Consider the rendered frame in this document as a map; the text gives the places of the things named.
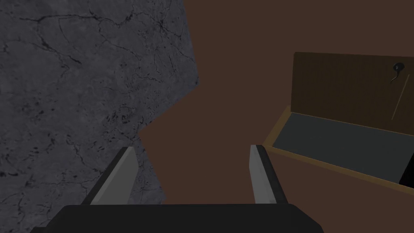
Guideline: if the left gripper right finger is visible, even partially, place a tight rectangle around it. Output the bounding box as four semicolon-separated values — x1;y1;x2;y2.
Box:
249;144;289;205

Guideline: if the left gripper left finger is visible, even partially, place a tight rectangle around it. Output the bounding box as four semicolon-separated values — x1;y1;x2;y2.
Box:
80;146;139;205

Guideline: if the brown door leaf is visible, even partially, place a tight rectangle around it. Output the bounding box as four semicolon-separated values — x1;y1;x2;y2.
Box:
290;51;414;136

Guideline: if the black door handle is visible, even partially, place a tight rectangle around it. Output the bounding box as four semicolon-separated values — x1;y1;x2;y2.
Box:
390;63;406;84

